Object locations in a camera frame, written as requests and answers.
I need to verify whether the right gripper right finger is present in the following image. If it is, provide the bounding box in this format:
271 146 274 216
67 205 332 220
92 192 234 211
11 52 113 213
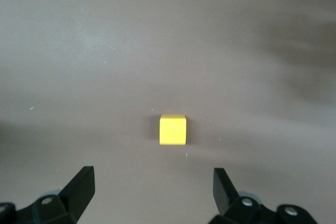
209 167 319 224

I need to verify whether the yellow block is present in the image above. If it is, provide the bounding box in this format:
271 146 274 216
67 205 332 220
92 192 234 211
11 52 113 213
159 114 187 146

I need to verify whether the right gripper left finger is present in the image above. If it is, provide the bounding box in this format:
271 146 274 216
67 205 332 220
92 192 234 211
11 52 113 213
0 166 95 224

